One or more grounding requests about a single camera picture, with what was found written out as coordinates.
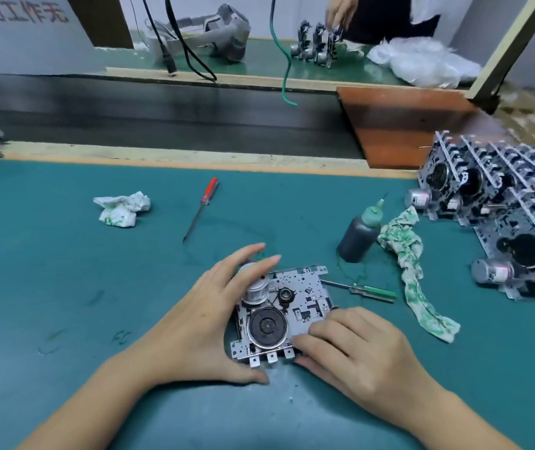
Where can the orange-brown board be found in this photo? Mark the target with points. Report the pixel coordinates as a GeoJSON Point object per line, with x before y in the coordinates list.
{"type": "Point", "coordinates": [398, 126]}

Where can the brown post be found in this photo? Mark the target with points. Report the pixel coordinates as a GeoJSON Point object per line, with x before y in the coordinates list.
{"type": "Point", "coordinates": [103, 21]}

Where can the pile of cassette mechanisms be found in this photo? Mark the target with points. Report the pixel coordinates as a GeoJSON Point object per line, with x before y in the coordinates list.
{"type": "Point", "coordinates": [516, 206]}

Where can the person's left middle finger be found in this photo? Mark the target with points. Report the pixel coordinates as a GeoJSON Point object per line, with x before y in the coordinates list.
{"type": "Point", "coordinates": [239, 255]}

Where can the person's right thumb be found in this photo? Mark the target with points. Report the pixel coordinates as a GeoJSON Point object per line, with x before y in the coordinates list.
{"type": "Point", "coordinates": [316, 372]}

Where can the white sign with red print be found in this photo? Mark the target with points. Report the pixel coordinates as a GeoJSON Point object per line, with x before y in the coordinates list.
{"type": "Point", "coordinates": [19, 28]}

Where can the green table mat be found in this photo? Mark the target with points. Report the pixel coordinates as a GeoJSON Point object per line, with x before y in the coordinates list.
{"type": "Point", "coordinates": [61, 285]}

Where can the black conveyor belt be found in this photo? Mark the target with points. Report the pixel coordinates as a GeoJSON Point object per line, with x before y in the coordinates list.
{"type": "Point", "coordinates": [155, 117]}

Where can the person's left forearm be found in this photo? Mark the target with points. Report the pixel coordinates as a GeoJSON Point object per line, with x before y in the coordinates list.
{"type": "Point", "coordinates": [84, 407]}

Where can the dark bottle with green nozzle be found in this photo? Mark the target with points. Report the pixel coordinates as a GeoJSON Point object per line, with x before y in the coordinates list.
{"type": "Point", "coordinates": [359, 234]}

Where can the white plastic bag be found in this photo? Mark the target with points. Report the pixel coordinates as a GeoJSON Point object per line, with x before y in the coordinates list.
{"type": "Point", "coordinates": [422, 60]}

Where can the person's right middle finger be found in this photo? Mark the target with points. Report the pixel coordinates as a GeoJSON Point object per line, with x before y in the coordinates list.
{"type": "Point", "coordinates": [338, 328]}

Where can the small crumpled white-green cloth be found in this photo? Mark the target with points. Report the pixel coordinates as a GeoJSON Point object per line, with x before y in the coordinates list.
{"type": "Point", "coordinates": [120, 210]}

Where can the person's left hand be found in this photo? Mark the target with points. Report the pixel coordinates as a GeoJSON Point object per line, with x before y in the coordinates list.
{"type": "Point", "coordinates": [197, 323]}

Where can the metal cassette deck unit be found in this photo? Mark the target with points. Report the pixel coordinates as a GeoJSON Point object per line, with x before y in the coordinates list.
{"type": "Point", "coordinates": [302, 295]}

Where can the beige frame post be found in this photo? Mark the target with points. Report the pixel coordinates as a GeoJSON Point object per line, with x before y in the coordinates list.
{"type": "Point", "coordinates": [506, 46]}

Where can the person's left thumb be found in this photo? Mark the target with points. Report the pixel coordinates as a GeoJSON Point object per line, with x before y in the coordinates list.
{"type": "Point", "coordinates": [244, 375]}

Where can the long white-green cloth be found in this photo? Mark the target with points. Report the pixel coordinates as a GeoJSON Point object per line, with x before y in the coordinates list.
{"type": "Point", "coordinates": [410, 267]}

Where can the person's right forearm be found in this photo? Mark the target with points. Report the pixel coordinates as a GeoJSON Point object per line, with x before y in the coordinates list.
{"type": "Point", "coordinates": [455, 426]}

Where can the person's right hand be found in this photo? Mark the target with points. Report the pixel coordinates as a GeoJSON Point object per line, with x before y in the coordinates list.
{"type": "Point", "coordinates": [375, 365]}

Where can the grey headset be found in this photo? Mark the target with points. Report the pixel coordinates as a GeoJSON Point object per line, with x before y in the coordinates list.
{"type": "Point", "coordinates": [225, 32]}

